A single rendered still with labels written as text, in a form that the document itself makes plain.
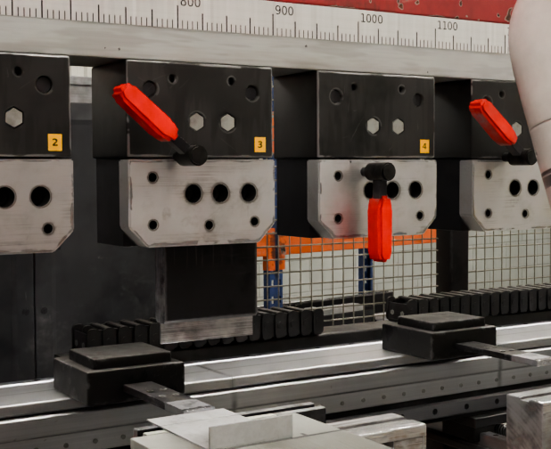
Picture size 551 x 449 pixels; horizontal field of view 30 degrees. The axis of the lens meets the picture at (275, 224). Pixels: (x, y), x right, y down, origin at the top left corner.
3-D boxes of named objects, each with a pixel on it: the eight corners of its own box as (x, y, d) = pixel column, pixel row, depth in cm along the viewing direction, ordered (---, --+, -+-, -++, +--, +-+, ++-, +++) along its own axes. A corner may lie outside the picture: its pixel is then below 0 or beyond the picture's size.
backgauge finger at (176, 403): (144, 436, 99) (143, 386, 99) (53, 388, 121) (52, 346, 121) (251, 420, 105) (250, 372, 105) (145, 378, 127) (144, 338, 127)
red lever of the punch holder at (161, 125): (131, 77, 84) (211, 154, 88) (111, 81, 88) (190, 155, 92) (119, 93, 84) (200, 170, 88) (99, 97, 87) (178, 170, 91)
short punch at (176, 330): (165, 346, 95) (164, 243, 95) (156, 342, 97) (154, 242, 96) (257, 336, 100) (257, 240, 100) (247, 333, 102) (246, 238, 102)
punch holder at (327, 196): (319, 240, 99) (318, 69, 99) (273, 235, 107) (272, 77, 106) (437, 233, 107) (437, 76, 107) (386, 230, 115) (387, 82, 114)
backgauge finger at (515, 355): (512, 379, 125) (512, 339, 124) (381, 349, 147) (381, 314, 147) (579, 370, 131) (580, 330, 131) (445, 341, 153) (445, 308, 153)
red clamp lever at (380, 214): (382, 263, 99) (382, 162, 98) (357, 260, 102) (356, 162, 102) (396, 262, 100) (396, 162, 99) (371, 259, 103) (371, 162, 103)
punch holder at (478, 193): (472, 232, 110) (472, 78, 109) (421, 228, 117) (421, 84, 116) (569, 227, 118) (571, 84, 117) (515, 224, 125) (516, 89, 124)
